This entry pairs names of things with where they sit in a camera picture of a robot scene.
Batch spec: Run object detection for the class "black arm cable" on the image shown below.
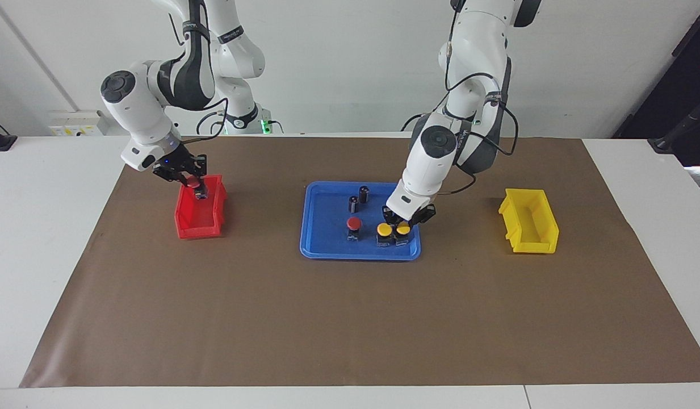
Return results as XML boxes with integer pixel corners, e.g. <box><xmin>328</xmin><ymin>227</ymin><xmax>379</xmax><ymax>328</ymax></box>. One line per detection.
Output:
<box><xmin>167</xmin><ymin>0</ymin><xmax>231</xmax><ymax>143</ymax></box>
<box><xmin>403</xmin><ymin>0</ymin><xmax>521</xmax><ymax>195</ymax></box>

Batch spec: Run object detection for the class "red plastic bin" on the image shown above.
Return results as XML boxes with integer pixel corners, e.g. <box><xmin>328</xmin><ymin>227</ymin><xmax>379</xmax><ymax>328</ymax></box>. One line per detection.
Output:
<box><xmin>174</xmin><ymin>174</ymin><xmax>228</xmax><ymax>240</ymax></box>

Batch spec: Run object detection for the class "black camera stand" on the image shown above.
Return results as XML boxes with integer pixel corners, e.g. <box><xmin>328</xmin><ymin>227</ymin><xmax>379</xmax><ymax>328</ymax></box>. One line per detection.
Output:
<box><xmin>648</xmin><ymin>94</ymin><xmax>700</xmax><ymax>155</ymax></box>

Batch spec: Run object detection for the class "brown table mat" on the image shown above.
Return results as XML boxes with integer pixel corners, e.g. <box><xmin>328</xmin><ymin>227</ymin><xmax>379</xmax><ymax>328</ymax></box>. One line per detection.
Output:
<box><xmin>19</xmin><ymin>136</ymin><xmax>700</xmax><ymax>389</ymax></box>

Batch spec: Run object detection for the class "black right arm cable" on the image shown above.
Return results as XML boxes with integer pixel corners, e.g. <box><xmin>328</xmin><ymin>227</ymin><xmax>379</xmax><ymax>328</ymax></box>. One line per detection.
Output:
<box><xmin>167</xmin><ymin>0</ymin><xmax>231</xmax><ymax>143</ymax></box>

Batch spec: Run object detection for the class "blue plastic tray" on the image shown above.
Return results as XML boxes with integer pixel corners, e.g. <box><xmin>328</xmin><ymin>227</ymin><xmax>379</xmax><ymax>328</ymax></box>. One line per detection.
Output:
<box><xmin>300</xmin><ymin>181</ymin><xmax>422</xmax><ymax>261</ymax></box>

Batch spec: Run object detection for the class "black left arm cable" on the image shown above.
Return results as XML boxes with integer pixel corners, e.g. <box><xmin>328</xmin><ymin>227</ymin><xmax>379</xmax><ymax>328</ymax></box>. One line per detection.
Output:
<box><xmin>403</xmin><ymin>0</ymin><xmax>521</xmax><ymax>195</ymax></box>

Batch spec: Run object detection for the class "white wall power strip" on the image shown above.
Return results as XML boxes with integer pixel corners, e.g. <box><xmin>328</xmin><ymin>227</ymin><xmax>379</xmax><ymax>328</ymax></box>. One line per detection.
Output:
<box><xmin>48</xmin><ymin>110</ymin><xmax>110</xmax><ymax>137</ymax></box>

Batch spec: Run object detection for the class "black background panel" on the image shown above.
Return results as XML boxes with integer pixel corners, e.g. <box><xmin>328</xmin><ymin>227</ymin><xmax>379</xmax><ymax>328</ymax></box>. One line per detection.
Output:
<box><xmin>613</xmin><ymin>0</ymin><xmax>700</xmax><ymax>171</ymax></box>

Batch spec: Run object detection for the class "yellow plastic bin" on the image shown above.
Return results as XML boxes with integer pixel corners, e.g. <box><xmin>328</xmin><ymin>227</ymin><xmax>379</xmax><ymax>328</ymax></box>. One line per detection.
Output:
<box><xmin>498</xmin><ymin>188</ymin><xmax>560</xmax><ymax>254</ymax></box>

